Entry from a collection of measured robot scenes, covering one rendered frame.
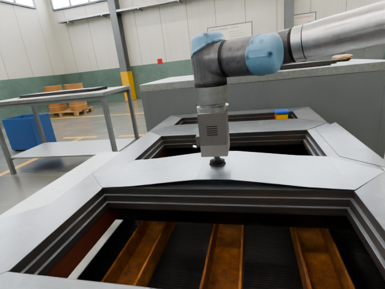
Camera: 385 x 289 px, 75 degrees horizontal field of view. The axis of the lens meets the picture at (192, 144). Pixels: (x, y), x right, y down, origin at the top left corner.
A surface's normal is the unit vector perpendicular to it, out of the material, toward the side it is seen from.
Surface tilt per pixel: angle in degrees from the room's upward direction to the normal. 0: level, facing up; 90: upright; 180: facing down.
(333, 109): 90
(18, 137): 90
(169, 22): 90
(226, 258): 0
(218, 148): 90
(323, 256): 0
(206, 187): 0
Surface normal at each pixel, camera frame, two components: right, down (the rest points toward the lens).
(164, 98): -0.22, 0.33
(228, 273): -0.11, -0.94
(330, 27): -0.63, -0.06
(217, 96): 0.29, 0.25
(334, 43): -0.46, 0.69
